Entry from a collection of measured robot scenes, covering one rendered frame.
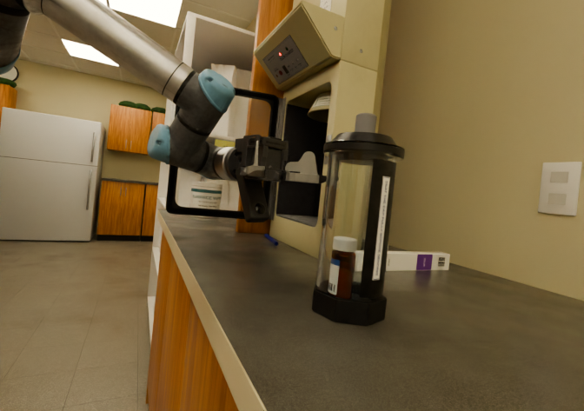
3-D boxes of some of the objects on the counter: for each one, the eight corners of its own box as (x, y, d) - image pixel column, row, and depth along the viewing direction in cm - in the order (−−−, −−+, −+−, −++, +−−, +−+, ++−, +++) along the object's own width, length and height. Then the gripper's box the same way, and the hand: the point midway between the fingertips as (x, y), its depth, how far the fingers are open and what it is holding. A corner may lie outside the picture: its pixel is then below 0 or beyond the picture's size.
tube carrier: (403, 308, 43) (420, 152, 43) (355, 324, 36) (374, 137, 36) (341, 285, 51) (355, 153, 51) (292, 294, 44) (308, 142, 44)
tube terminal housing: (333, 237, 114) (355, 23, 113) (400, 260, 84) (430, -29, 84) (268, 235, 103) (293, -1, 102) (320, 260, 73) (355, -71, 73)
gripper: (198, 131, 61) (256, 122, 46) (278, 148, 74) (343, 144, 59) (194, 175, 61) (250, 181, 46) (274, 184, 74) (338, 190, 59)
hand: (301, 177), depth 52 cm, fingers open, 14 cm apart
